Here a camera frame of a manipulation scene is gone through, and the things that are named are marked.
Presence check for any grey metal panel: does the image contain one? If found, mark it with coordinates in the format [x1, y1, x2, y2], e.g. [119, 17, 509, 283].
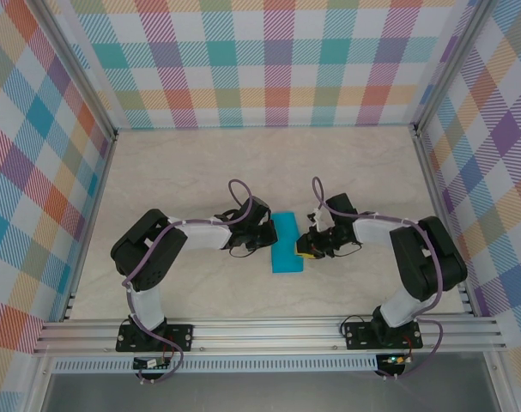
[40, 371, 501, 412]

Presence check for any slotted white cable duct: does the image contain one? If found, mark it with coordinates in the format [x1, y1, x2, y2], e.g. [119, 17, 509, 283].
[49, 354, 388, 373]

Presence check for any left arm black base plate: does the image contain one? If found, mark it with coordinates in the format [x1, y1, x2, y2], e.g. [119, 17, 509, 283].
[116, 324, 195, 353]

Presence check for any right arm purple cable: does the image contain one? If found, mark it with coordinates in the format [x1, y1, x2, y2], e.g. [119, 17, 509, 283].
[312, 176, 444, 381]

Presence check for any aluminium frame post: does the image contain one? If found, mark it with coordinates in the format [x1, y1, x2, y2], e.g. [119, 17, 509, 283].
[27, 0, 119, 142]
[412, 0, 495, 136]

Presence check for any silver metal bracket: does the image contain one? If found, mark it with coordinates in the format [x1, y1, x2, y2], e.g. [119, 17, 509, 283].
[307, 208, 332, 228]

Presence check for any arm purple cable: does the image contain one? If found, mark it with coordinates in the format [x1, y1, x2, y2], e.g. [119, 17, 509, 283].
[124, 179, 255, 385]
[312, 176, 444, 381]

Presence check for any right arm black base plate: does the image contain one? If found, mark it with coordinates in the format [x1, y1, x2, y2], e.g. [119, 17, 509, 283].
[343, 321, 424, 351]

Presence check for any aluminium side rail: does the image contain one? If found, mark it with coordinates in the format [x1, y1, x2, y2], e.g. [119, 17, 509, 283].
[60, 130, 119, 323]
[412, 124, 478, 318]

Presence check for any blue paper sheet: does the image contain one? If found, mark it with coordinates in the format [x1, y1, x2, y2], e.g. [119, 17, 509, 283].
[269, 211, 306, 275]

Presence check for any small black circuit board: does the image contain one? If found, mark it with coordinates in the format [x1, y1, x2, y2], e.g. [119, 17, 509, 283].
[132, 356, 171, 370]

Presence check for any long aluminium mounting rail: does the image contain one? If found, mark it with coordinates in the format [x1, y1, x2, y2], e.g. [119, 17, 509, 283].
[32, 315, 508, 355]

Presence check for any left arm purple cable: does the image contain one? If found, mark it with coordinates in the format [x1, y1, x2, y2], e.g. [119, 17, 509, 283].
[124, 179, 255, 385]

